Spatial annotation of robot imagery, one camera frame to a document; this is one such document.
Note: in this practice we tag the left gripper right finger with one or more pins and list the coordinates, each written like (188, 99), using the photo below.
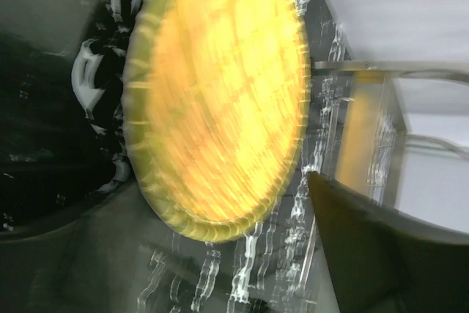
(381, 260)

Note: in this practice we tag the steel two-tier dish rack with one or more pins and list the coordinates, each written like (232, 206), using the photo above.
(372, 152)

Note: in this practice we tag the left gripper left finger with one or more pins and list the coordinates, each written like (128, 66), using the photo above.
(108, 260)

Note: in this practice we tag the green-rimmed woven bamboo plate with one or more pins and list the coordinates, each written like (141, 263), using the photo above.
(216, 104)

